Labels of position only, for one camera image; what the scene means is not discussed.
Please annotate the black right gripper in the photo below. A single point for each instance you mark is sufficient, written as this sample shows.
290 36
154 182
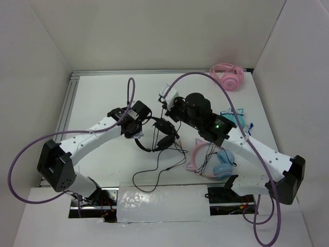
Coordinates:
170 112

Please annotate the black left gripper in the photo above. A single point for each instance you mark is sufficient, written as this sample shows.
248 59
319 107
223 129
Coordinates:
130 135

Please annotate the black wired headphones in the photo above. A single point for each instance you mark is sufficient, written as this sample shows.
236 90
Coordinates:
165 137

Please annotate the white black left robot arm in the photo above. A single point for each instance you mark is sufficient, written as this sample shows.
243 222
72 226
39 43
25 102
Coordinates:
57 160

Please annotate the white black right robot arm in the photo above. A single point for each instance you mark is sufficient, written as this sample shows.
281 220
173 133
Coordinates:
284 173

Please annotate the teal cat ear headphones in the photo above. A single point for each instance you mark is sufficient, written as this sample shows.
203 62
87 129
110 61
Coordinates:
238 117

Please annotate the pink round headphones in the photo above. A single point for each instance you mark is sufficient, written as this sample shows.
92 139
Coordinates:
228 75

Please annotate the pink blue cat headphones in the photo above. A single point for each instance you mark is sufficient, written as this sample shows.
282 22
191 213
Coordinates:
210 161

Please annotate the silver foil cover plate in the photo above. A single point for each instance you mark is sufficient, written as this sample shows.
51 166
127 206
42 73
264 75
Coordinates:
181 203

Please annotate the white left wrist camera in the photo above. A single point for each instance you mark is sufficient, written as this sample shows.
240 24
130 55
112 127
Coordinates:
138 135

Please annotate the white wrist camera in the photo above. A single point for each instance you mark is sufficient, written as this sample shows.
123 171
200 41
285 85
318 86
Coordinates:
138 135
167 97

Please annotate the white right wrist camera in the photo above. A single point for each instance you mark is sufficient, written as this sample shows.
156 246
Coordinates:
167 97

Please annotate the aluminium frame rail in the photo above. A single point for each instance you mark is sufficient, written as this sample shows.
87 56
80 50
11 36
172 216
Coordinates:
91 96

